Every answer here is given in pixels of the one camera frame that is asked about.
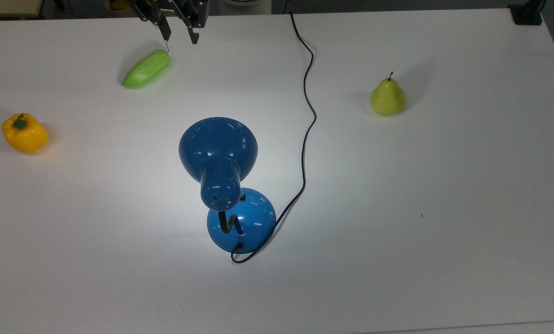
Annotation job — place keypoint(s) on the green toy cucumber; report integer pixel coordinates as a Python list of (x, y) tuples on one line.
[(146, 69)]

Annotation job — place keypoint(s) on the white round container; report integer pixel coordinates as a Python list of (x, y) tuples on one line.
[(247, 4)]

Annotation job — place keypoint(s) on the yellow toy bell pepper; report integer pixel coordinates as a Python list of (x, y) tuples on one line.
[(24, 134)]

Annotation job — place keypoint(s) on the basket with yellow items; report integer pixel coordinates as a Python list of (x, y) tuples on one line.
[(117, 4)]

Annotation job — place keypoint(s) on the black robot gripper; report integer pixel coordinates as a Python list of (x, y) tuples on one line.
[(184, 9)]

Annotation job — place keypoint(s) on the green toy pear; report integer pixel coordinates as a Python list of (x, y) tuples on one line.
[(387, 98)]

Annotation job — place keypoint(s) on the blue desk lamp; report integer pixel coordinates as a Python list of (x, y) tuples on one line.
[(226, 185)]

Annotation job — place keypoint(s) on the beige wooden board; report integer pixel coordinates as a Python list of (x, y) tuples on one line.
[(9, 6)]

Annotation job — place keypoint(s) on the black table clamp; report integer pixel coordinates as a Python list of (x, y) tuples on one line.
[(526, 13)]

